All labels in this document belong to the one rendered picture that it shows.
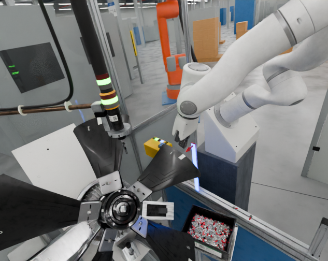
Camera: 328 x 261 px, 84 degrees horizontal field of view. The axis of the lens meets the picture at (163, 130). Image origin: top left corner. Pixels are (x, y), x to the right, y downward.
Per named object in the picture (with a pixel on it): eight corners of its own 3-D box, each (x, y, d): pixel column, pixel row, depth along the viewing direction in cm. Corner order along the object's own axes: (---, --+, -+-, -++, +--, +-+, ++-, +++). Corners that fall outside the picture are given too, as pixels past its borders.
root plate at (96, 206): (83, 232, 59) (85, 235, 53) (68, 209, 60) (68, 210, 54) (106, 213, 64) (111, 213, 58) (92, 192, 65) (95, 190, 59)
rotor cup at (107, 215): (109, 240, 64) (118, 247, 53) (85, 206, 64) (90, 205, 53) (140, 211, 72) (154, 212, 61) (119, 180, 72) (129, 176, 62)
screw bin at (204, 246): (181, 241, 87) (179, 232, 83) (193, 212, 99) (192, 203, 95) (228, 262, 76) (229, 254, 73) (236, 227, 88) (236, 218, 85)
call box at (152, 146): (146, 156, 122) (143, 143, 116) (157, 148, 127) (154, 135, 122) (163, 165, 111) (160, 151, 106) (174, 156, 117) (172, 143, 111)
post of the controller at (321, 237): (307, 253, 71) (321, 223, 61) (309, 247, 73) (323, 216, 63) (316, 258, 69) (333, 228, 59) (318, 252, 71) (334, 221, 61)
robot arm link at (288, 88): (252, 88, 101) (296, 59, 81) (267, 118, 97) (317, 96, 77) (238, 90, 95) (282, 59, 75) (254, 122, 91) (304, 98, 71)
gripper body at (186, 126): (190, 100, 68) (185, 122, 75) (171, 110, 62) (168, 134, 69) (207, 109, 64) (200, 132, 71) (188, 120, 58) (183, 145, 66)
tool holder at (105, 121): (98, 139, 54) (86, 108, 49) (108, 126, 60) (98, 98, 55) (127, 137, 52) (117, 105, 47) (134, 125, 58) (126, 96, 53)
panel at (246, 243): (173, 230, 163) (162, 176, 129) (174, 229, 163) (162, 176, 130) (276, 314, 109) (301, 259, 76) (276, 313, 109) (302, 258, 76)
